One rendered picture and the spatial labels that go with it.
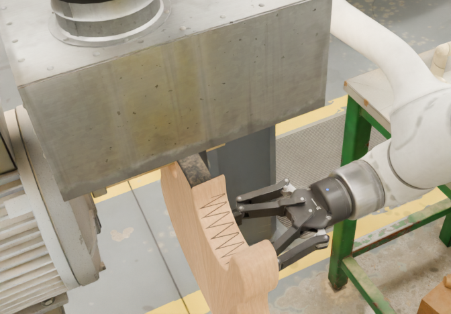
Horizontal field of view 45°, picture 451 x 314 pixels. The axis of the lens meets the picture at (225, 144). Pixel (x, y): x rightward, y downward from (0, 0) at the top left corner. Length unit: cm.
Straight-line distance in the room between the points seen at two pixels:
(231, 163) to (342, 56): 153
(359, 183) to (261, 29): 43
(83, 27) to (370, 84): 103
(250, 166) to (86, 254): 123
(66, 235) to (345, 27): 57
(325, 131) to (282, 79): 210
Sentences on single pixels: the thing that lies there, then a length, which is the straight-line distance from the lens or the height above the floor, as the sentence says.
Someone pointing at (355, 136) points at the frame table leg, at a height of 78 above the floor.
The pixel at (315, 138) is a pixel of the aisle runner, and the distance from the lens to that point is 263.
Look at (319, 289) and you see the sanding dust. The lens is 210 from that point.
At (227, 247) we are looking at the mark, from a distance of 70.
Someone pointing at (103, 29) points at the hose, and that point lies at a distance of 49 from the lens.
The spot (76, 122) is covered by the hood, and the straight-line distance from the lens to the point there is 50.
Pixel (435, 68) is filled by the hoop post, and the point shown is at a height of 100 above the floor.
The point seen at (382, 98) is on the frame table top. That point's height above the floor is 93.
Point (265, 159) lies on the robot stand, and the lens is 185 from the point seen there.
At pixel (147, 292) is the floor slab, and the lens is 214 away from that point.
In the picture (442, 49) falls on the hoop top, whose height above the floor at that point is 105.
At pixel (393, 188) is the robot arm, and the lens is 91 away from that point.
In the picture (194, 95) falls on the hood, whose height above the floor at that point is 146.
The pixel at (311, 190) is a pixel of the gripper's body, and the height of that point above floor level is 111.
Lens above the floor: 178
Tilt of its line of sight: 43 degrees down
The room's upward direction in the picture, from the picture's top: 5 degrees counter-clockwise
